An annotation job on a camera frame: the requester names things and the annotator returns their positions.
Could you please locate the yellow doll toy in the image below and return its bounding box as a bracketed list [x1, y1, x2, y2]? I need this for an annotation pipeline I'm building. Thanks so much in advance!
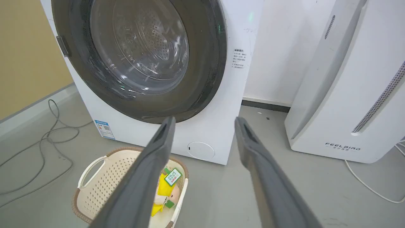
[151, 168, 182, 217]

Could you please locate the white power cable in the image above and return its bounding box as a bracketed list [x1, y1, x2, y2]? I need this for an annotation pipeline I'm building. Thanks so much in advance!
[344, 138, 405, 204]

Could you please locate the cream perforated laundry basket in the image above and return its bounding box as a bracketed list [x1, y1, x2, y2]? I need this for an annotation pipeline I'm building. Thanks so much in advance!
[72, 147, 189, 228]

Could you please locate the grey power cable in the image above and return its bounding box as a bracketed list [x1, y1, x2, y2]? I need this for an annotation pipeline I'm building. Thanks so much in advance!
[0, 99, 93, 208]

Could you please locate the round dark glass washer door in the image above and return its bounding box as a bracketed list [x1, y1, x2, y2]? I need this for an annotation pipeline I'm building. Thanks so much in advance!
[51, 0, 227, 124]

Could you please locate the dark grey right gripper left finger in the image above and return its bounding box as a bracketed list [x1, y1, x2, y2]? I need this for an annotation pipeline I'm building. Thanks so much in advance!
[89, 116, 176, 228]

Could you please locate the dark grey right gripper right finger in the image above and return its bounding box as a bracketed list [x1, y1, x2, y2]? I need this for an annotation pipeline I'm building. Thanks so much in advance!
[234, 117, 322, 228]

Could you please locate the white Feelbird air purifier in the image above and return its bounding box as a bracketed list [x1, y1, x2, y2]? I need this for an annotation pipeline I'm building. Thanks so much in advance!
[284, 0, 405, 164]

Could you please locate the white front-load washing machine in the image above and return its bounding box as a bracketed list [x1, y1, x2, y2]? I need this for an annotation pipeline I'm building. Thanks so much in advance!
[40, 0, 265, 166]

